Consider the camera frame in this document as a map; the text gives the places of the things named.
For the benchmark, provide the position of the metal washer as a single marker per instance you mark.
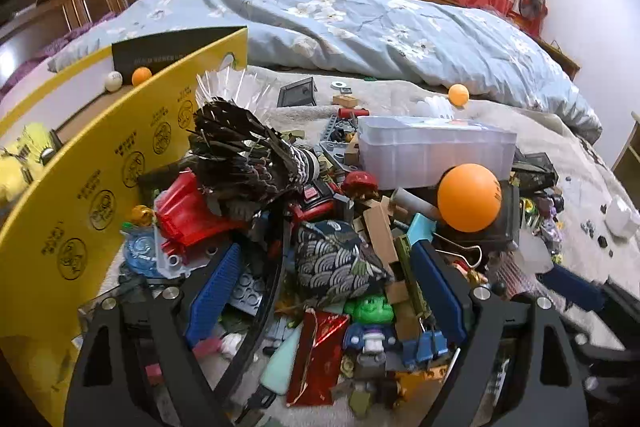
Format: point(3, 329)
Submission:
point(340, 84)

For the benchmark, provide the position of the wooden toy piece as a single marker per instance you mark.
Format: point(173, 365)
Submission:
point(380, 234)

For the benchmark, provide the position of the blue floral quilt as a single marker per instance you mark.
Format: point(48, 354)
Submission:
point(350, 22)

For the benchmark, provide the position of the white plastic shuttlecock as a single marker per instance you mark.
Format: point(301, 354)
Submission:
point(434, 107)

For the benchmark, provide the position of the smoky grey plastic tray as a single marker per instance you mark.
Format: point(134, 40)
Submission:
point(298, 93)

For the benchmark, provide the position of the dark feather shuttlecock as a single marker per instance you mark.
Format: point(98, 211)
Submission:
point(250, 157)

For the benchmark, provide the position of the light wooden nightstand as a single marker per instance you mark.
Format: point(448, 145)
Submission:
point(629, 152)

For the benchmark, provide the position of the white feather shuttlecock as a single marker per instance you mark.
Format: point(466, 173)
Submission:
point(225, 87)

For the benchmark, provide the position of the yellow plush toy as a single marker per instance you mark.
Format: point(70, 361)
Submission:
point(22, 157)

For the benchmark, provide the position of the purple pillow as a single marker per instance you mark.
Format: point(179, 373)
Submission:
point(80, 29)

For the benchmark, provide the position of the green monster figure head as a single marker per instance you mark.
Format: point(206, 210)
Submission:
point(370, 307)

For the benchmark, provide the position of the mint green plastic piece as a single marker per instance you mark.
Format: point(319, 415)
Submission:
point(281, 367)

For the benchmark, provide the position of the red electric fan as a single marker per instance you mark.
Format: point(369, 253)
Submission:
point(532, 4)

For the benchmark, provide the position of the blue wave pattern pouch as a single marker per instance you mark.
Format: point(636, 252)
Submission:
point(335, 257)

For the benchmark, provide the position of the red plastic toy piece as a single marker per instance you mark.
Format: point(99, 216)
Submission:
point(187, 217)

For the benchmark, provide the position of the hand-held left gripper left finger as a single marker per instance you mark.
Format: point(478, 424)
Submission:
point(215, 297)

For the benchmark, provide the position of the small wooden block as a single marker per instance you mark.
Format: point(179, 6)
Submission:
point(345, 100)

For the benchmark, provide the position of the red foil packet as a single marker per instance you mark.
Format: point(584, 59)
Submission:
point(315, 357)

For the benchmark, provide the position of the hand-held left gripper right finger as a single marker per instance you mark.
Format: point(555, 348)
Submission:
point(440, 292)

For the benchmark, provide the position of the red haired toy head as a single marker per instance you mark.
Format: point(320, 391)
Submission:
point(361, 186)

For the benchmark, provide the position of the white ping pong ball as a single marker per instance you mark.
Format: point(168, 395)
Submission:
point(113, 80)

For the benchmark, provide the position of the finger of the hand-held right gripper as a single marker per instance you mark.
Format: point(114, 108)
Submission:
point(570, 289)
point(600, 341)

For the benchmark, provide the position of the pile of toy bricks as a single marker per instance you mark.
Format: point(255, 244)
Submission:
point(345, 142)

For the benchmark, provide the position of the black curved plastic track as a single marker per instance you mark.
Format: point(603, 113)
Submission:
point(265, 297)

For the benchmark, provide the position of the blue white toy robot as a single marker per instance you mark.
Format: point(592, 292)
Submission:
point(372, 342)

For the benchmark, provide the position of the clear plastic storage box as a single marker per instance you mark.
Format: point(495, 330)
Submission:
point(435, 152)

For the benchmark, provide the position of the yellow cardboard box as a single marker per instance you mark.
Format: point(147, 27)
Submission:
point(100, 167)

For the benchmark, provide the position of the blue spinner disc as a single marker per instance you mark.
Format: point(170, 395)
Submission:
point(142, 252)

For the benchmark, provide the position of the red toy stick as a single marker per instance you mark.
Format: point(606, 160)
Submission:
point(353, 112)

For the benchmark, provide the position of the orange ping pong ball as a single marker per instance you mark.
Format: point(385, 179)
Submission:
point(141, 76)
point(458, 94)
point(470, 198)

